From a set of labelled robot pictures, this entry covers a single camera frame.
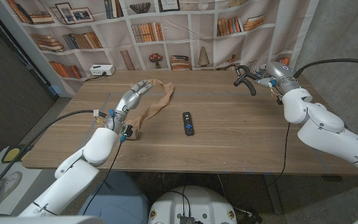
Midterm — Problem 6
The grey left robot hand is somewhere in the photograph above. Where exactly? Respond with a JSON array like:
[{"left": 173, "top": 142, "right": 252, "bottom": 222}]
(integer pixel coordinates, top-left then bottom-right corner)
[{"left": 106, "top": 79, "right": 154, "bottom": 133}]

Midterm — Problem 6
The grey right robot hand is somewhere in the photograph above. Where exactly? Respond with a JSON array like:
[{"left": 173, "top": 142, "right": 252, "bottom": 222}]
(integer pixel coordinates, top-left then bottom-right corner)
[{"left": 255, "top": 61, "right": 301, "bottom": 94}]

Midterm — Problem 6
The black hand grip exerciser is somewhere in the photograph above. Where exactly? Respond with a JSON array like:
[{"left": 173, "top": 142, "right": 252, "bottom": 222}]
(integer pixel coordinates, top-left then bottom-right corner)
[{"left": 233, "top": 65, "right": 260, "bottom": 96}]

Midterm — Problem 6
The tan nylon stocking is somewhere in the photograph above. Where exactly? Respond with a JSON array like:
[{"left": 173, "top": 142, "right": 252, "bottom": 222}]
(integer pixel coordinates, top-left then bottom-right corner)
[{"left": 126, "top": 78, "right": 175, "bottom": 141}]

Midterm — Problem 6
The black TV remote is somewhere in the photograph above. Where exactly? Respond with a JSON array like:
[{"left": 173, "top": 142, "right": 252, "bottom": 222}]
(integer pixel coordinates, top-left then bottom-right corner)
[{"left": 182, "top": 111, "right": 195, "bottom": 136}]

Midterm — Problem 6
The white power outlet box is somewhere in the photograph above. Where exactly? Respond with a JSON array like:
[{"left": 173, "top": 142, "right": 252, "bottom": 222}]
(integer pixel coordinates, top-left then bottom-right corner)
[{"left": 89, "top": 64, "right": 116, "bottom": 77}]

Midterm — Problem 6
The printed bookshelf backdrop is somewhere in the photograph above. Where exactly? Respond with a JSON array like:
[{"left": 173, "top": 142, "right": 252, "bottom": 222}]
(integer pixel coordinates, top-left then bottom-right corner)
[{"left": 6, "top": 0, "right": 319, "bottom": 96}]

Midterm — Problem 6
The grey metal table leg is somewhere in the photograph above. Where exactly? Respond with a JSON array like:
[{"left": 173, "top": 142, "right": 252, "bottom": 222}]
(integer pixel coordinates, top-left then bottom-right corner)
[{"left": 262, "top": 174, "right": 284, "bottom": 215}]

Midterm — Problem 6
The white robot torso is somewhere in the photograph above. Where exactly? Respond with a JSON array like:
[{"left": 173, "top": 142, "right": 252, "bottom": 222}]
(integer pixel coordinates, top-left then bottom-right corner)
[{"left": 147, "top": 185, "right": 238, "bottom": 224}]

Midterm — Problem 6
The dark perforated partition panel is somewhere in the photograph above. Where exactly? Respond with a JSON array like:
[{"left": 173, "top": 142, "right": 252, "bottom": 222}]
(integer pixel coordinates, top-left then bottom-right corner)
[{"left": 0, "top": 6, "right": 58, "bottom": 155}]

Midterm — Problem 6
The yellow and black foot pedal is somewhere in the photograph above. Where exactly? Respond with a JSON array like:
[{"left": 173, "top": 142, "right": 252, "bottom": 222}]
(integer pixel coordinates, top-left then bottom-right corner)
[{"left": 1, "top": 144, "right": 34, "bottom": 164}]

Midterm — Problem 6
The person in grey trousers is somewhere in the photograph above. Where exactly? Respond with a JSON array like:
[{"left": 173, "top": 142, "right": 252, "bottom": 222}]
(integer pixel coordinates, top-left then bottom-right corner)
[{"left": 0, "top": 164, "right": 23, "bottom": 216}]

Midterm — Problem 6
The black power box cord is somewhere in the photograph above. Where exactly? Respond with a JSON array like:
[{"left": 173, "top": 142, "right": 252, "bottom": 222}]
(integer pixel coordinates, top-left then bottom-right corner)
[{"left": 84, "top": 72, "right": 108, "bottom": 82}]

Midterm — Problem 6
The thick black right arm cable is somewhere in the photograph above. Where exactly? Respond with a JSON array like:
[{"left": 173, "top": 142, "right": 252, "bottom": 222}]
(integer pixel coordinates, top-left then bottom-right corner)
[{"left": 292, "top": 58, "right": 358, "bottom": 78}]

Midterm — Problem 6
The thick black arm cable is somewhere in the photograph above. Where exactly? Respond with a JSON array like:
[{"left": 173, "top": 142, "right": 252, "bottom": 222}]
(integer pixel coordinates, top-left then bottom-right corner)
[
  {"left": 292, "top": 58, "right": 358, "bottom": 78},
  {"left": 0, "top": 109, "right": 108, "bottom": 206}
]

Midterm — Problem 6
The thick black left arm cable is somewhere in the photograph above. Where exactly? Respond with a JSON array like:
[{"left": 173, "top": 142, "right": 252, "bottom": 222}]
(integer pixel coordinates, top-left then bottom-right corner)
[{"left": 0, "top": 109, "right": 108, "bottom": 206}]

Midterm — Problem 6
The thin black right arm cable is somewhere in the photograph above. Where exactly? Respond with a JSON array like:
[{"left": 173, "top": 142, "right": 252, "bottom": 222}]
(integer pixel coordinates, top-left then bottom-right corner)
[{"left": 272, "top": 123, "right": 291, "bottom": 188}]

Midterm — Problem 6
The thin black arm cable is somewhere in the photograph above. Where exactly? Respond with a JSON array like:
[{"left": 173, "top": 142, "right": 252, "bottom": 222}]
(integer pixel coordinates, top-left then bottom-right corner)
[
  {"left": 82, "top": 141, "right": 127, "bottom": 216},
  {"left": 272, "top": 123, "right": 291, "bottom": 188}
]

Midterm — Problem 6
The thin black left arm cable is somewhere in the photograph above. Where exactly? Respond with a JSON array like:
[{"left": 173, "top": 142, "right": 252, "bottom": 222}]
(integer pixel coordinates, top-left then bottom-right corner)
[{"left": 82, "top": 141, "right": 127, "bottom": 216}]

